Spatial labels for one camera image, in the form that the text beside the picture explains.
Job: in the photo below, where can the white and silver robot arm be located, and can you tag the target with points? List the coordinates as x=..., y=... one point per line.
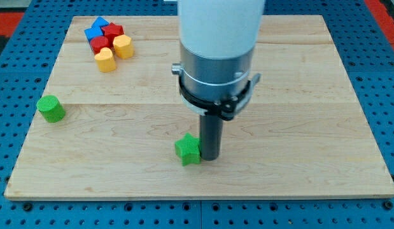
x=217, y=40

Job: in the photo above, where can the green star block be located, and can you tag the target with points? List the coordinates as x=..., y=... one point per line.
x=187, y=149

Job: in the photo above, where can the red star block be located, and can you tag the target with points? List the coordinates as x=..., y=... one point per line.
x=111, y=31

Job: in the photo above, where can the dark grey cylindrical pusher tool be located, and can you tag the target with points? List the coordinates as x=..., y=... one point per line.
x=210, y=136

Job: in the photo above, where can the yellow hexagon block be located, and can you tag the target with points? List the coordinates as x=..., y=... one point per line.
x=123, y=46

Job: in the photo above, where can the yellow heart block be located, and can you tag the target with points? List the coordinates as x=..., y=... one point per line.
x=105, y=60

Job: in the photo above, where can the light wooden board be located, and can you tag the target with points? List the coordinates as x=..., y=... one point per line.
x=302, y=136

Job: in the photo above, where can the red cylinder block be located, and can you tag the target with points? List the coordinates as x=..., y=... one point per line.
x=98, y=43

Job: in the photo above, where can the blue cube block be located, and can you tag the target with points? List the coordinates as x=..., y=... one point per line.
x=92, y=33

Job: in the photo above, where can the blue diamond block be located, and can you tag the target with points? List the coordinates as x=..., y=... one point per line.
x=100, y=22

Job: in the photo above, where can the green cylinder block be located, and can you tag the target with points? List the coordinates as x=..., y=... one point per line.
x=50, y=108

